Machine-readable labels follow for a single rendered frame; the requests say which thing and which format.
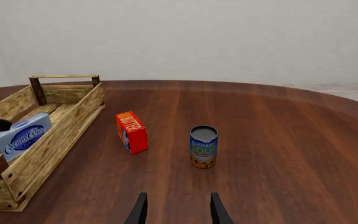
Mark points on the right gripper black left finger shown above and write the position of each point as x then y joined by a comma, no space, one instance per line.
139,210

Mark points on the red butter box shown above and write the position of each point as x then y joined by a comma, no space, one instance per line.
134,134

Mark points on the blue alphabet soup tin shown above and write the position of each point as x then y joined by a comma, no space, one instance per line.
203,148

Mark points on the wooden slat tray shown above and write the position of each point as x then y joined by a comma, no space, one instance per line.
57,130

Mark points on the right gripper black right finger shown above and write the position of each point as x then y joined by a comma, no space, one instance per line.
218,211

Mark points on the pale blue cream cheese box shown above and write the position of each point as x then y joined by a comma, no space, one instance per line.
23,136

